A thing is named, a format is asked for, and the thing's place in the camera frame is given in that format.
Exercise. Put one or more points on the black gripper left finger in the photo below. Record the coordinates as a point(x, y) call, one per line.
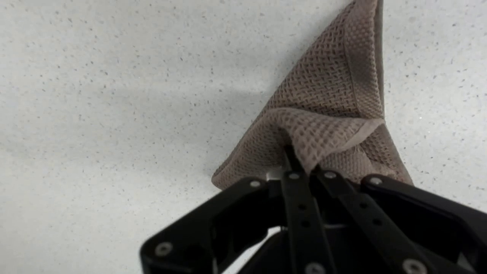
point(298, 213)

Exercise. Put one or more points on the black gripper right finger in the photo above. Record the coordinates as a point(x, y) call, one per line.
point(395, 222)

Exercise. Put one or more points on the brown waffle-weave towel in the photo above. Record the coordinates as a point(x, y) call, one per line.
point(335, 91)

